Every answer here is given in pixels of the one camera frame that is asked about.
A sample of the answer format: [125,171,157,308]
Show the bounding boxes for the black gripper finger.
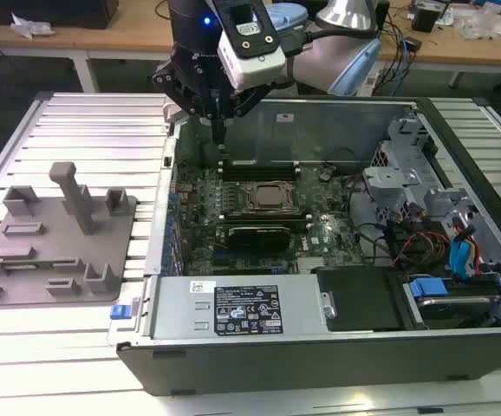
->
[152,60,220,153]
[218,84,274,153]

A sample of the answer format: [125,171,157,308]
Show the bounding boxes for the black RAM slot bank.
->
[218,156,301,182]
[218,211,314,230]

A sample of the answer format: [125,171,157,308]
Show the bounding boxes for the wooden desk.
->
[0,0,501,94]

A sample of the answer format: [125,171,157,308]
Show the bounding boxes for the CPU socket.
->
[244,178,303,214]

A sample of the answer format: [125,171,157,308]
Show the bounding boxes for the green motherboard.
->
[170,162,364,276]

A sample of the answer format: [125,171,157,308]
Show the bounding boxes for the black graphics card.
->
[226,224,291,253]

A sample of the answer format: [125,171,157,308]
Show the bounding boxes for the large black box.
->
[0,0,120,30]

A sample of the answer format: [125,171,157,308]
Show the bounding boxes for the crumpled clear plastic bag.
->
[10,11,55,40]

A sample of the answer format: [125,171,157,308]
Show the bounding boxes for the grey metal drive cage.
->
[362,116,485,226]

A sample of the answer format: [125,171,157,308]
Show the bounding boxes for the silver chipset heatsink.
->
[296,257,328,274]

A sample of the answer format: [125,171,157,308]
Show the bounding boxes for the small black box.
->
[410,6,442,32]

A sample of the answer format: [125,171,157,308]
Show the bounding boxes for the grey parts rack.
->
[0,161,141,307]

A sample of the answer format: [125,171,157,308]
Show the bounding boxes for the black rating label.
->
[213,283,284,335]

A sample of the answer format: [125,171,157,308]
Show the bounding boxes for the silver power supply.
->
[146,275,335,341]

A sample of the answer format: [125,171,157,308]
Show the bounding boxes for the clear plastic bags pile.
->
[458,6,501,42]

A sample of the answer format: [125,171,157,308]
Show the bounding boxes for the hard disk in blue carrier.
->
[401,276,501,330]

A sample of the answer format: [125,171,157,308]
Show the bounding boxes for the black open PC case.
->
[107,93,501,398]

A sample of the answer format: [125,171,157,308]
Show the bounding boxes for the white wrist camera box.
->
[216,0,287,91]

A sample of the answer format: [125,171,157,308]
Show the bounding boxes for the blue cable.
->
[398,34,413,94]

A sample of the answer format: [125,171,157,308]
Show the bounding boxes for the red yellow black wire bundle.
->
[388,229,451,270]

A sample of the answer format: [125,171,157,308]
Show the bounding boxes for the blue flat data wire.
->
[449,237,479,283]

